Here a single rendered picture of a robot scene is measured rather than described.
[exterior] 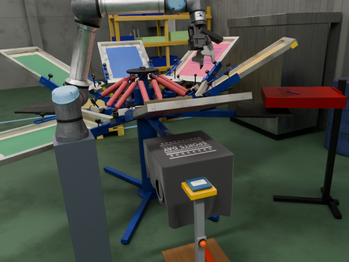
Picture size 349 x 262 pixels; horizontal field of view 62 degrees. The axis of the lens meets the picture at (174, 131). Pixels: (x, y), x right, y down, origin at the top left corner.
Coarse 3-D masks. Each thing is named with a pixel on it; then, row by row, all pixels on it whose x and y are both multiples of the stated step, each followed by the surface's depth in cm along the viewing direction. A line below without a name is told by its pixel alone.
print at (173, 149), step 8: (160, 144) 191; (168, 144) 191; (176, 144) 190; (184, 144) 190; (192, 144) 189; (200, 144) 188; (208, 144) 188; (168, 152) 178; (176, 152) 177; (184, 152) 177; (192, 152) 176; (200, 152) 176
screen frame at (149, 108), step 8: (216, 96) 151; (224, 96) 152; (232, 96) 154; (240, 96) 155; (248, 96) 156; (152, 104) 141; (160, 104) 142; (168, 104) 143; (176, 104) 145; (184, 104) 146; (192, 104) 147; (200, 104) 148; (224, 104) 187; (136, 112) 172; (144, 112) 148
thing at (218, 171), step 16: (208, 160) 166; (224, 160) 170; (176, 176) 162; (192, 176) 166; (208, 176) 170; (224, 176) 174; (176, 192) 166; (224, 192) 178; (176, 208) 170; (192, 208) 174; (208, 208) 178; (224, 208) 183; (176, 224) 174; (192, 224) 177
